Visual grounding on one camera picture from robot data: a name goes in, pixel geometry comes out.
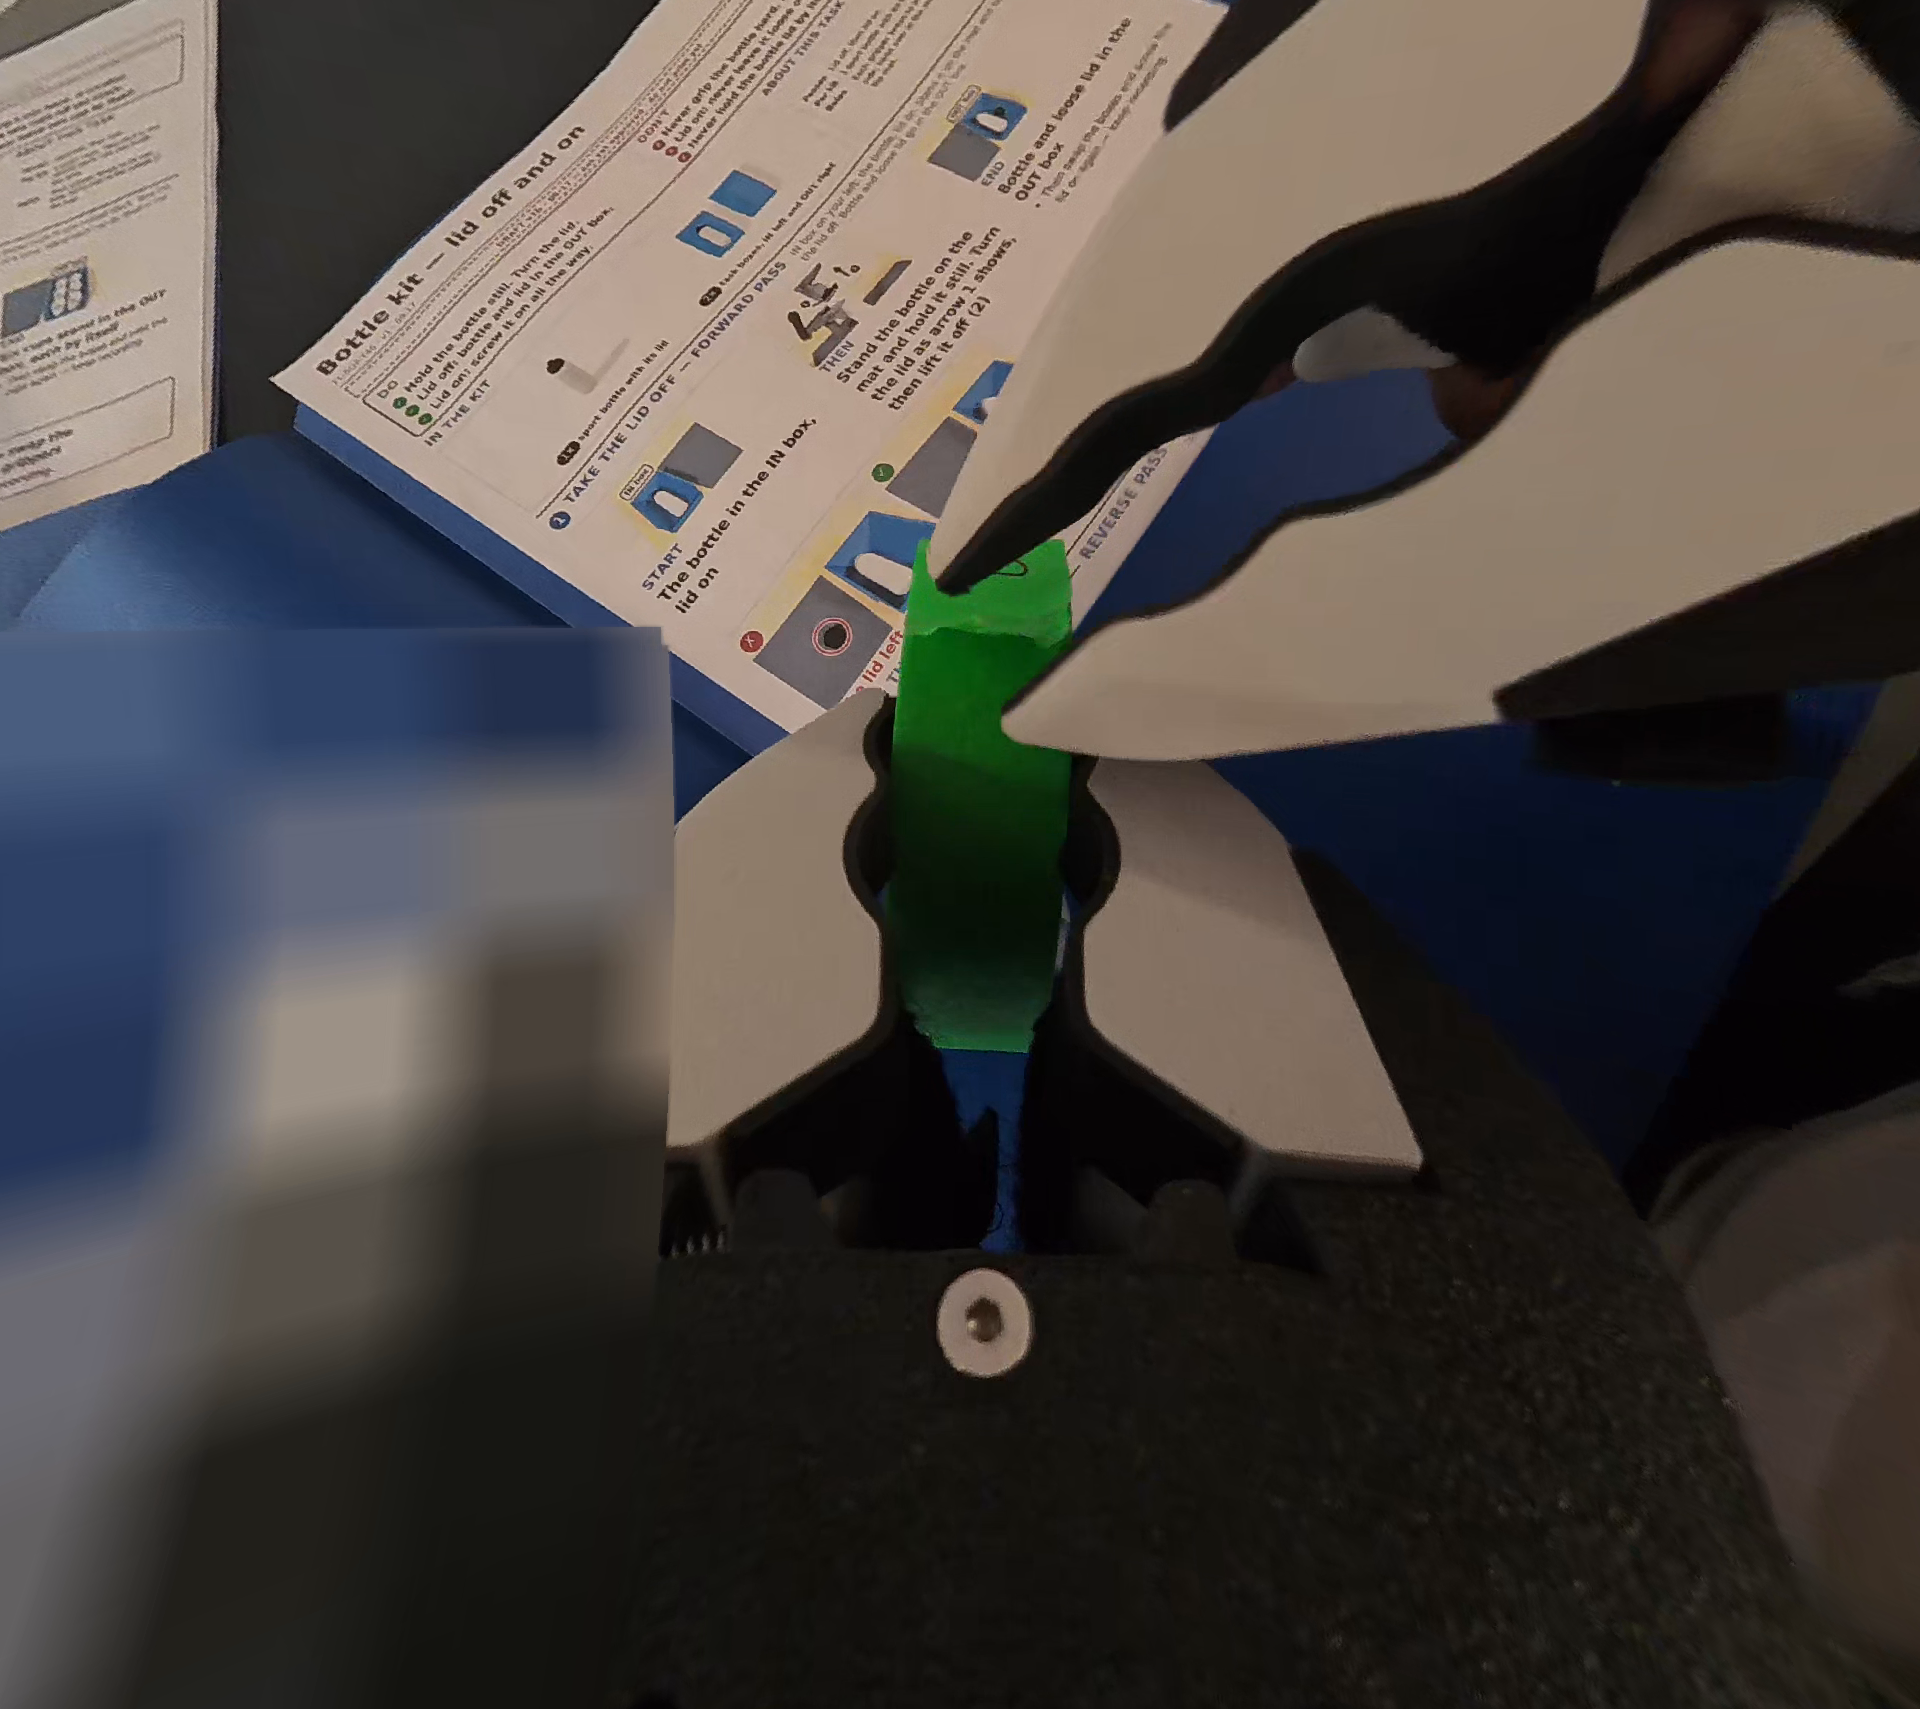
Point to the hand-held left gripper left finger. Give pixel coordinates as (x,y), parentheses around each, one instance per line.
(766,928)

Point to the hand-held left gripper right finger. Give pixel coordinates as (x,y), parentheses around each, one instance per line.
(1244,990)

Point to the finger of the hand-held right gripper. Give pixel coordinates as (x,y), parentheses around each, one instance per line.
(1276,116)
(1501,584)

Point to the green tape strip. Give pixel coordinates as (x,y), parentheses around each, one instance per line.
(977,823)

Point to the person's torso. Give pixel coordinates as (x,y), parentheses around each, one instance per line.
(1801,1287)

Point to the printed bottle instruction sheet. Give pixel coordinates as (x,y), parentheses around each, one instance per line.
(604,284)

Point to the printed cup instruction sheet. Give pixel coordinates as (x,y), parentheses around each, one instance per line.
(107,180)

